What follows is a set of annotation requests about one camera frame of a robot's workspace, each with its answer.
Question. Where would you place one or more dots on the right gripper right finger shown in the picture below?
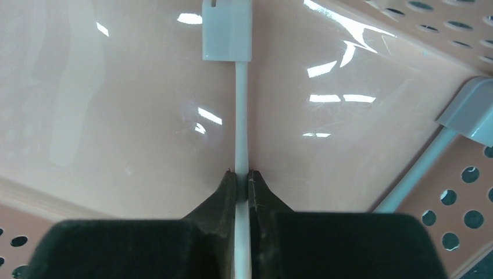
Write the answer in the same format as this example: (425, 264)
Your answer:
(290, 244)

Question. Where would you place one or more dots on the pink perforated plastic basket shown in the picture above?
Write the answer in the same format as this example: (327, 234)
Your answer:
(109, 110)

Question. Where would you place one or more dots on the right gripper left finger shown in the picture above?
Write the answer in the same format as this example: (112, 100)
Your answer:
(199, 245)

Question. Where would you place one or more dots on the grey toothbrush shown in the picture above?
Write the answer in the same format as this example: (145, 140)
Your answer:
(470, 115)

